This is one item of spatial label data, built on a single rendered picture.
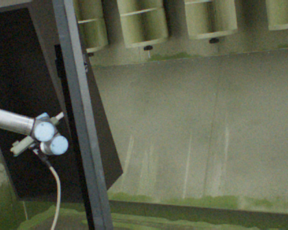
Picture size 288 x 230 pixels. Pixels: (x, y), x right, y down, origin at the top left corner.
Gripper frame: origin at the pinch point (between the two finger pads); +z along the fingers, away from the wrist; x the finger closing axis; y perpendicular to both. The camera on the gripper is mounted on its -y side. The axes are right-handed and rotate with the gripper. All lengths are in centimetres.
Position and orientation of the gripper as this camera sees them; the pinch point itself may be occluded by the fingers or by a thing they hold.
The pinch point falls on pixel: (33, 143)
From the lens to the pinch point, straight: 310.8
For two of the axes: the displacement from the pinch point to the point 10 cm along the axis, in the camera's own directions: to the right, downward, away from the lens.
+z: -5.1, 0.7, 8.6
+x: 6.6, -6.0, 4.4
